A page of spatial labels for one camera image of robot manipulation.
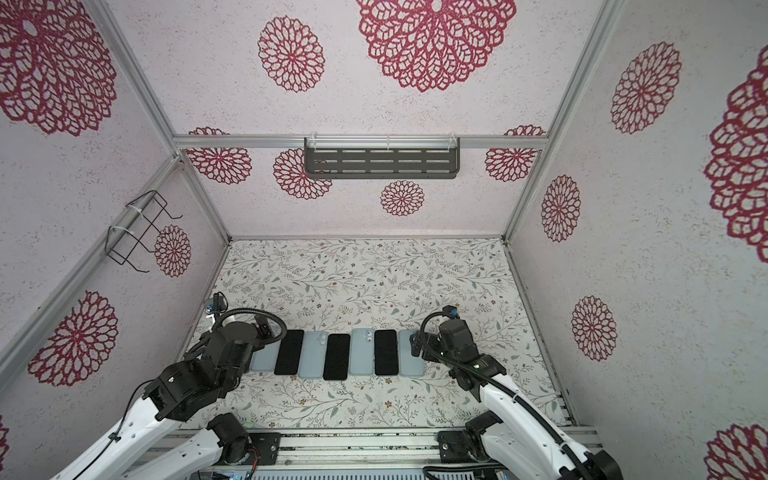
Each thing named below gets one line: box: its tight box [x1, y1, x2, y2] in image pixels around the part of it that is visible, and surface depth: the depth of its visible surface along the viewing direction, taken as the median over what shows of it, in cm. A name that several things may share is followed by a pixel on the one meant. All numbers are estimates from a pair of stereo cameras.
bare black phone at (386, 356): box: [374, 329, 399, 375], surface depth 90 cm
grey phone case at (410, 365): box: [398, 329, 425, 377], surface depth 89 cm
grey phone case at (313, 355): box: [298, 331, 328, 379], surface depth 91 cm
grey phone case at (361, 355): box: [349, 328, 375, 376], surface depth 92 cm
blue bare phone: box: [323, 334, 351, 381], surface depth 89 cm
